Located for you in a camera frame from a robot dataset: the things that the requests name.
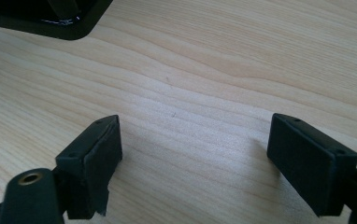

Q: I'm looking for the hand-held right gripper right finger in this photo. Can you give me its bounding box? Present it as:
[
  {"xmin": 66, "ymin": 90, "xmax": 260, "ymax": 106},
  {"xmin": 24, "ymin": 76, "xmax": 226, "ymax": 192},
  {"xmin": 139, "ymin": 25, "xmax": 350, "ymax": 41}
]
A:
[{"xmin": 266, "ymin": 112, "xmax": 357, "ymax": 217}]

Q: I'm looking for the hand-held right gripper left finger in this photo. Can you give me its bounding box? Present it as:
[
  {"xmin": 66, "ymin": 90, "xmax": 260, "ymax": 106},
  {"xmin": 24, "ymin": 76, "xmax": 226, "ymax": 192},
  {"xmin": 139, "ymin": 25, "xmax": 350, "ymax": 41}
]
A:
[{"xmin": 54, "ymin": 114, "xmax": 123, "ymax": 220}]

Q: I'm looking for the black wavy tray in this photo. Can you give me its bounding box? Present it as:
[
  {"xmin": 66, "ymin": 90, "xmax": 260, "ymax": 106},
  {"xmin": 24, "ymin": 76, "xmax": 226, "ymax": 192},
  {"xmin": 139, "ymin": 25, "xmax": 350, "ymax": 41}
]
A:
[{"xmin": 0, "ymin": 0, "xmax": 114, "ymax": 41}]

